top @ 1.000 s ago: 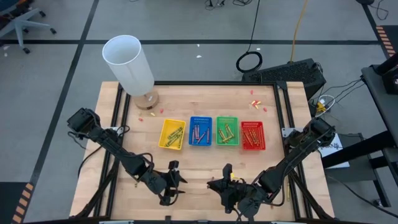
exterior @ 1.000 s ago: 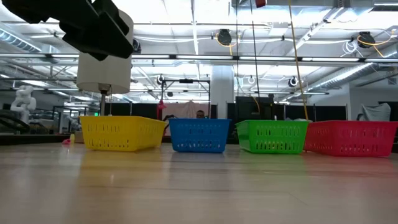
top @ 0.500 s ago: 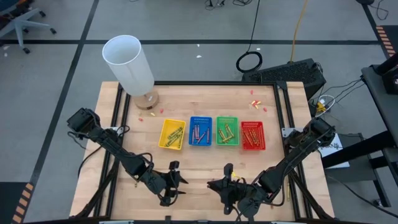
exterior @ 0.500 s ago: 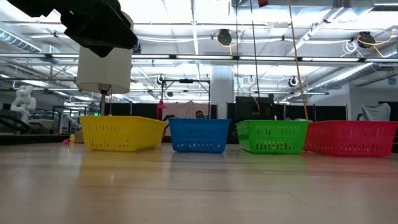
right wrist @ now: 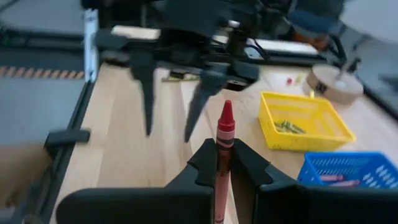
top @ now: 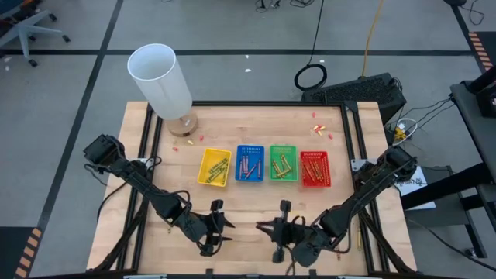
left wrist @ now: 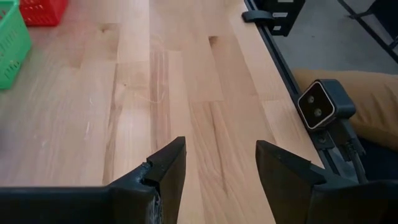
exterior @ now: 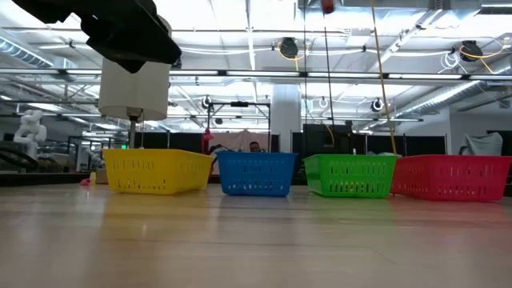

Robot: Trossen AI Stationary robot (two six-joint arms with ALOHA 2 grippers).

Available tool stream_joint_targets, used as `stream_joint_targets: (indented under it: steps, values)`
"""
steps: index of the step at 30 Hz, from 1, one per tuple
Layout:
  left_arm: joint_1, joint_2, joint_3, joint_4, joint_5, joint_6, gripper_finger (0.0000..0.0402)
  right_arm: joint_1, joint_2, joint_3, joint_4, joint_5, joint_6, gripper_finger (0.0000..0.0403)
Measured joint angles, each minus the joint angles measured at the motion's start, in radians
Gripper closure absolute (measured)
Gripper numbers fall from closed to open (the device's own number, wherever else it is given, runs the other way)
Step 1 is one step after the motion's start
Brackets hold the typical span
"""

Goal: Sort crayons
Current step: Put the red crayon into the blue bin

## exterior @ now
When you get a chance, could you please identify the white shade table lamp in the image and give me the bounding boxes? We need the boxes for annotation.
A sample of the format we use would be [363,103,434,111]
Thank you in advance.
[97,14,174,185]

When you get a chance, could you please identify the black partition panel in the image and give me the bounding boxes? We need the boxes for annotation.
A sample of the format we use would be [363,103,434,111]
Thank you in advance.
[134,131,203,154]
[362,134,448,157]

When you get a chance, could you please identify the red object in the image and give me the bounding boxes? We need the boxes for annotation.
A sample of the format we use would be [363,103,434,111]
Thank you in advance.
[201,127,215,155]

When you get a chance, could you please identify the yellow plastic basket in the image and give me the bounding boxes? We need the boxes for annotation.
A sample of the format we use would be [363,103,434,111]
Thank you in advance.
[101,148,214,196]

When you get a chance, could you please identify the white robot figure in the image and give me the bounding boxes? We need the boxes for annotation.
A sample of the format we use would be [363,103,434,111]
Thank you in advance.
[12,110,48,161]

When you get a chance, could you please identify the pink cloth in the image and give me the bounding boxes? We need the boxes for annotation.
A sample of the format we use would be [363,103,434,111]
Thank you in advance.
[210,128,273,153]

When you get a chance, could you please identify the blue plastic basket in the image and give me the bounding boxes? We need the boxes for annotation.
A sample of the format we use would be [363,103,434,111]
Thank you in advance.
[215,151,298,198]

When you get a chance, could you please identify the black equipment cabinet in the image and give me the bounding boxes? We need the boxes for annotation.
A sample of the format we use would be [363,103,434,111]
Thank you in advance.
[302,122,355,155]

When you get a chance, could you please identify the green plastic basket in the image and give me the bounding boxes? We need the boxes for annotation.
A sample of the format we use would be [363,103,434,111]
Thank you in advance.
[302,154,398,199]

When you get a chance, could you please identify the red plastic basket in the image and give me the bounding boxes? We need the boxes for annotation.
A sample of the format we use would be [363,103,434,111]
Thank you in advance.
[390,154,512,202]

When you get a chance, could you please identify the grey cloth covered object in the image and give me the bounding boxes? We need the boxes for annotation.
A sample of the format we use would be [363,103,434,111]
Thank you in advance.
[459,131,504,156]

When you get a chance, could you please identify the black metal frame stand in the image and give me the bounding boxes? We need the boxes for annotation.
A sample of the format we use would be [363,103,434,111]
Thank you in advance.
[206,100,273,153]

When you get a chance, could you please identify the black hanging cable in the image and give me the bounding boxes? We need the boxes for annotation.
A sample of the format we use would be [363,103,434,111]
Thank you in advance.
[322,14,336,155]

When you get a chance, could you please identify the yellow hanging cable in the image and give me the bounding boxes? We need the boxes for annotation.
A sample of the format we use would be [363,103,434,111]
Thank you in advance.
[370,0,398,155]

